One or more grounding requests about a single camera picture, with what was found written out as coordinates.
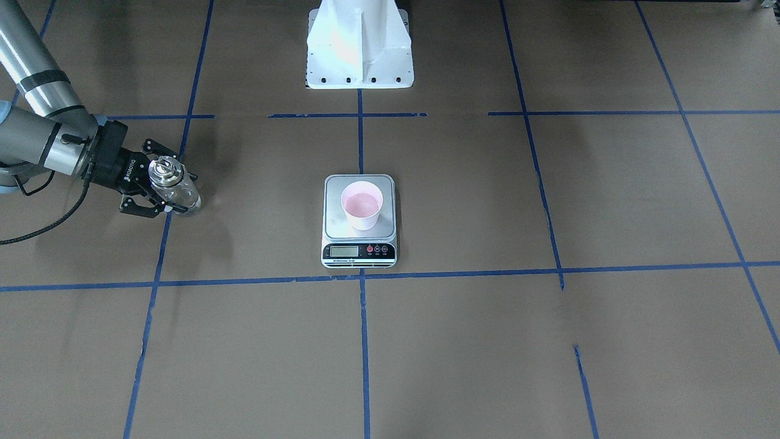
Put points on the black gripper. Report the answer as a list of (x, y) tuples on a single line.
[(116, 162)]

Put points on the clear glass sauce bottle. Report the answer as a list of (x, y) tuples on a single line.
[(174, 184)]

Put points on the pink paper cup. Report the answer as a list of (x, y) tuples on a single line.
[(361, 202)]

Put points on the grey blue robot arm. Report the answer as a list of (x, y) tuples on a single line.
[(58, 135)]

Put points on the silver digital kitchen scale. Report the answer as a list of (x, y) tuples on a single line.
[(344, 247)]

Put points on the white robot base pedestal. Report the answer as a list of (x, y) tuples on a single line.
[(359, 45)]

